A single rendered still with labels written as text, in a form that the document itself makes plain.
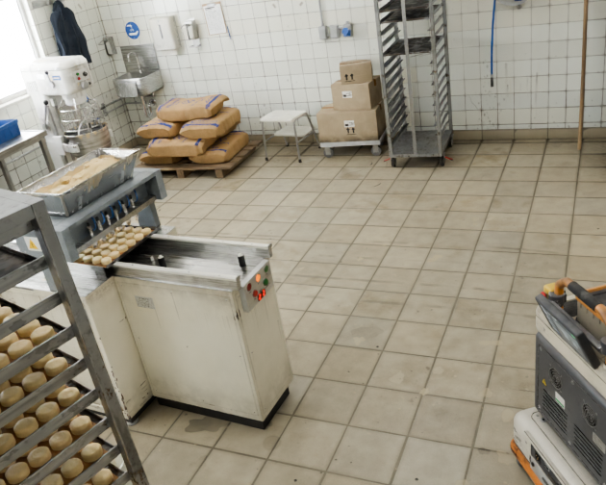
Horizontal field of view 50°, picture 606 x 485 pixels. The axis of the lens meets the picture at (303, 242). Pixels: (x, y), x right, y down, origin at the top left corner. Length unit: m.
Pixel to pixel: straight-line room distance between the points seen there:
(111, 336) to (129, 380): 0.29
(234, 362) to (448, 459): 1.06
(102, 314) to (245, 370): 0.74
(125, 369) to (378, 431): 1.30
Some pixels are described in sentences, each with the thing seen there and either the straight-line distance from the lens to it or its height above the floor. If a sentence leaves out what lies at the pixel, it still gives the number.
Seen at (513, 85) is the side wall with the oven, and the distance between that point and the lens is 6.44.
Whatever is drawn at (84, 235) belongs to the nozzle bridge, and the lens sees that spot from 3.23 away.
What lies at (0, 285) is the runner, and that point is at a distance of 1.43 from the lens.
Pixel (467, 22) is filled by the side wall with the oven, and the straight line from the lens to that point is 6.37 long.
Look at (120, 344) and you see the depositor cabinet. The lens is 3.38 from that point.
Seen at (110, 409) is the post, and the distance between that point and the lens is 1.64.
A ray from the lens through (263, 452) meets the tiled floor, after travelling 3.26.
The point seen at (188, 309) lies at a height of 0.71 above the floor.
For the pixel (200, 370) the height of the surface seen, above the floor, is 0.35.
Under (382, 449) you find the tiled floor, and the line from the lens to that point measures 3.16.
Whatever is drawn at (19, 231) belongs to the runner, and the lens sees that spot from 1.43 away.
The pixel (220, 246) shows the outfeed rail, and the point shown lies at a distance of 3.16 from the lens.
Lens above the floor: 2.25
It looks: 27 degrees down
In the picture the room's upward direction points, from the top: 10 degrees counter-clockwise
